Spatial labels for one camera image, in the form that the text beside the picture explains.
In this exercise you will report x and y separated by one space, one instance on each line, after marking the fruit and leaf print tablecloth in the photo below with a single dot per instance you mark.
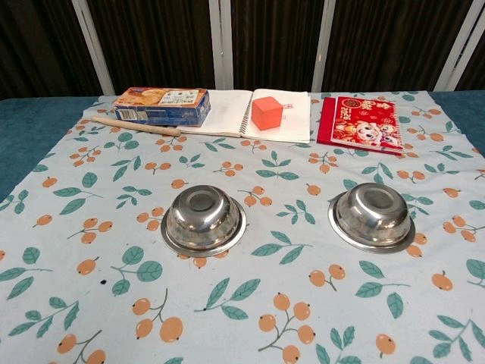
242 303

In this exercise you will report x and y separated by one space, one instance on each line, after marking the red spiral calendar book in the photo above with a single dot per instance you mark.
360 125

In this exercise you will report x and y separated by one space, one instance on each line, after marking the wooden stick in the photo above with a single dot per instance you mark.
132 125

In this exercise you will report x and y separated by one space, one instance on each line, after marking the stainless steel bowl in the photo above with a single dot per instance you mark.
201 223
373 220

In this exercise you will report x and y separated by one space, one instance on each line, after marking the dark brown curtain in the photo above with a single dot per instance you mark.
163 38

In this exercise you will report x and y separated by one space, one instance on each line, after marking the white partition frame post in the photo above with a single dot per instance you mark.
323 49
94 53
456 45
221 45

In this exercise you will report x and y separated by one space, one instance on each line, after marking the open white spiral notebook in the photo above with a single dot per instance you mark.
227 110

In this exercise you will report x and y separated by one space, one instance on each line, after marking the orange cube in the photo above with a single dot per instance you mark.
267 113

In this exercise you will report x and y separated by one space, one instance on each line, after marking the blue biscuit box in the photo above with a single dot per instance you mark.
159 102

